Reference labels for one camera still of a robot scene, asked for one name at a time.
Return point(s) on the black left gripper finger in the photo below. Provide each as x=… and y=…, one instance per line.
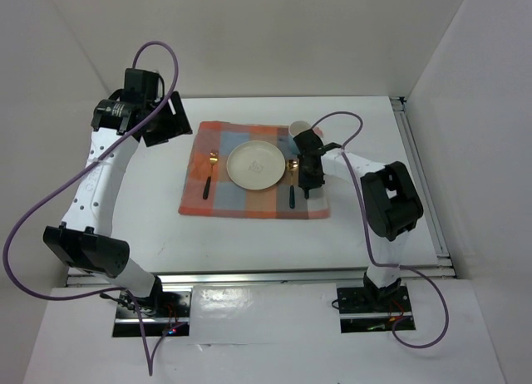
x=152, y=138
x=179, y=121

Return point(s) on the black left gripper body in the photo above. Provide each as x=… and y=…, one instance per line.
x=162, y=120

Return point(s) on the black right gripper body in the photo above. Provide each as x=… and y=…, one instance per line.
x=316, y=179

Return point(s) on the gold spoon dark handle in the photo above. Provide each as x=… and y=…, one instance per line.
x=292, y=167

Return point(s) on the gold fork dark handle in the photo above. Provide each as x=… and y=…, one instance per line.
x=213, y=159

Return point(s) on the cream ceramic plate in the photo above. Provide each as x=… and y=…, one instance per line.
x=255, y=165

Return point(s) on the light blue mug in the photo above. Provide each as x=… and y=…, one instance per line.
x=295, y=129

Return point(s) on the checked orange blue placemat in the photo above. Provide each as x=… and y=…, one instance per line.
x=226, y=199

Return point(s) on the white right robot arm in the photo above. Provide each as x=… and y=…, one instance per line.
x=390, y=208

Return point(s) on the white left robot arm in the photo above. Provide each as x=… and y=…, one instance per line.
x=83, y=238

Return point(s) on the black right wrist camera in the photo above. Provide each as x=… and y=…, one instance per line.
x=309, y=143

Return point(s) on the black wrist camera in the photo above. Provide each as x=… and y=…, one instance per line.
x=309, y=143
x=140, y=86

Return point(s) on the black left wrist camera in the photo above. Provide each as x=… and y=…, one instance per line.
x=140, y=86

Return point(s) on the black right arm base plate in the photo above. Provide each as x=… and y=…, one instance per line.
x=354, y=300

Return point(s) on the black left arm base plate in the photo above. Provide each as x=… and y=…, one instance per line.
x=169, y=306

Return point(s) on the aluminium front table rail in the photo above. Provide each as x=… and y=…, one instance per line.
x=77, y=279

